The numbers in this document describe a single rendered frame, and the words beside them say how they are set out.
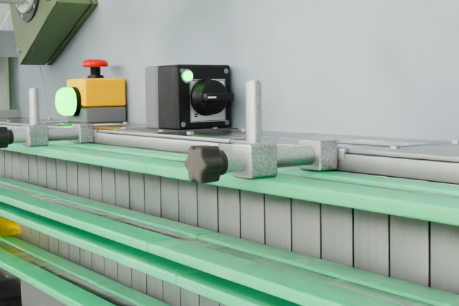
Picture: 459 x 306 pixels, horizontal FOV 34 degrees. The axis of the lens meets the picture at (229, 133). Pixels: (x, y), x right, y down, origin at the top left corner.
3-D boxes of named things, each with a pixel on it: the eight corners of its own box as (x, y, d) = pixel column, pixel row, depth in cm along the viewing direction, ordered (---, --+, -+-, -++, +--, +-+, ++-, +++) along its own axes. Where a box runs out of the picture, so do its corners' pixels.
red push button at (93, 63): (78, 81, 118) (78, 59, 118) (101, 80, 120) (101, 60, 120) (89, 80, 114) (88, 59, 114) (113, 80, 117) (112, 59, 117)
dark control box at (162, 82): (200, 126, 100) (145, 128, 95) (199, 66, 100) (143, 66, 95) (235, 128, 94) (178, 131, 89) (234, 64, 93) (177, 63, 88)
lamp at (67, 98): (70, 115, 117) (51, 116, 116) (69, 87, 117) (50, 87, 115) (81, 115, 114) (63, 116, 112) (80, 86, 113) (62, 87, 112)
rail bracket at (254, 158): (314, 167, 63) (179, 180, 55) (313, 80, 63) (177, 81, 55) (348, 171, 60) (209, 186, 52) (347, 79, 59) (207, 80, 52)
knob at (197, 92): (220, 115, 92) (236, 115, 90) (190, 116, 90) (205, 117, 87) (220, 78, 92) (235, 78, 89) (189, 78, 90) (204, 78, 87)
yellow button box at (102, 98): (109, 121, 123) (67, 123, 118) (108, 76, 122) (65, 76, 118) (129, 122, 117) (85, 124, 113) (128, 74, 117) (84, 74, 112)
